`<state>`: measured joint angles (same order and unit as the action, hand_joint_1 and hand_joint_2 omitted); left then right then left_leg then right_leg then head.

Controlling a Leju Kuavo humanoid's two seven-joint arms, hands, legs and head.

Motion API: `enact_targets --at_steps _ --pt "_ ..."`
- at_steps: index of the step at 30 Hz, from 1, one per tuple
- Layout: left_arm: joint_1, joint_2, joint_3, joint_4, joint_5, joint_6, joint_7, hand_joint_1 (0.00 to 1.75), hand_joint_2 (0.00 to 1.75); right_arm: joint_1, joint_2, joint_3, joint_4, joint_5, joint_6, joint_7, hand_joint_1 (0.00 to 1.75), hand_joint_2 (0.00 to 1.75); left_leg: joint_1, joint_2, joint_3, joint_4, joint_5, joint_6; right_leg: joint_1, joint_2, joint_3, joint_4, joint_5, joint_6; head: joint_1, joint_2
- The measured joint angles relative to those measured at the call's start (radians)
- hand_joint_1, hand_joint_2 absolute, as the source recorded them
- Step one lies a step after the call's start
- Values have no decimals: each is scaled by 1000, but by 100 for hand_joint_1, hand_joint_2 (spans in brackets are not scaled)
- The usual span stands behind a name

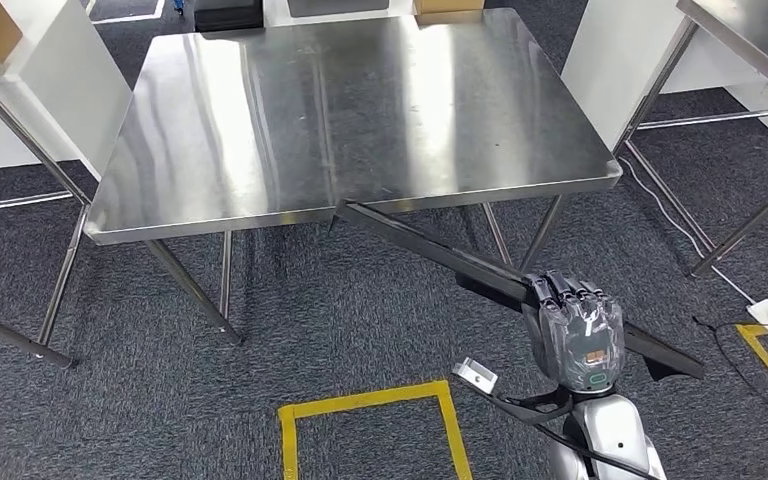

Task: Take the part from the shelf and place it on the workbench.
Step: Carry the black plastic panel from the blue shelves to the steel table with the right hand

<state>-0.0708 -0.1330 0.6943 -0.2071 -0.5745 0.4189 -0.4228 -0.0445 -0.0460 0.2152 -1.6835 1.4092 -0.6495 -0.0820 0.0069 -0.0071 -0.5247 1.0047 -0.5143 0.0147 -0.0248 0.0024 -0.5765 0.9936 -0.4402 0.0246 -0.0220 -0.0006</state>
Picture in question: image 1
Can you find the black plastic panel part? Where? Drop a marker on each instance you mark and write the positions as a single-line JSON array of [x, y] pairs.
[[410, 242]]

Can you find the white partition board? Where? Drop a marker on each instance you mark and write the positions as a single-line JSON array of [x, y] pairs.
[[695, 76], [0, 149], [72, 79], [609, 60]]

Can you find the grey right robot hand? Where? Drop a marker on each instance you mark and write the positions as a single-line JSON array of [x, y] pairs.
[[576, 344]]

